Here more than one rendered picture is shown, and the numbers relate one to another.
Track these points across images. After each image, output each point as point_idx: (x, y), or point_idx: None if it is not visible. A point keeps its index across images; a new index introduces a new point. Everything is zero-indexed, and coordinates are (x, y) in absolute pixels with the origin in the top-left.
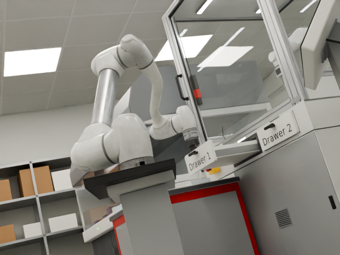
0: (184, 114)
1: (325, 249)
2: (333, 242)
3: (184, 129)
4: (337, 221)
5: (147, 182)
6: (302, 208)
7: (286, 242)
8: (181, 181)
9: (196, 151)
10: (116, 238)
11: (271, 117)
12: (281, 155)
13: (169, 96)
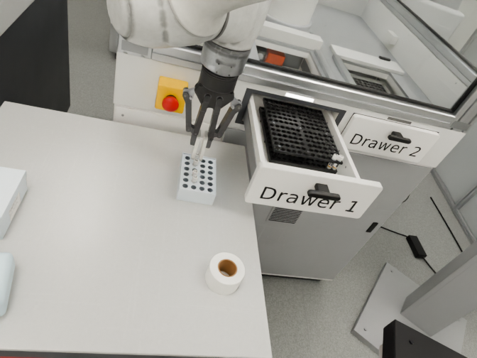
0: (267, 3)
1: (317, 250)
2: (333, 249)
3: (241, 48)
4: (358, 239)
5: None
6: (326, 217)
7: (264, 233)
8: None
9: (323, 182)
10: None
11: (399, 116)
12: (358, 163)
13: None
